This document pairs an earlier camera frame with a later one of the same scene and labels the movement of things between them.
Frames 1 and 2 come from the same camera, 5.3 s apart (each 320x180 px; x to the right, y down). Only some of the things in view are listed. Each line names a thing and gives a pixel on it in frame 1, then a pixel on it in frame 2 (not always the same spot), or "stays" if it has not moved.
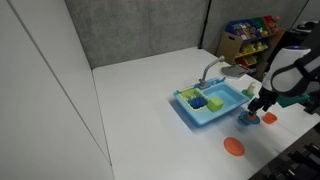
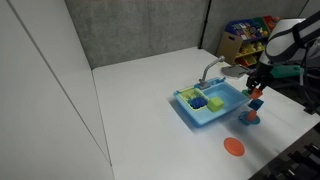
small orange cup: [251, 118] stays
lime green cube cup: [215, 104] stays
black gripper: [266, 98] → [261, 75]
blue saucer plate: [243, 118] stays
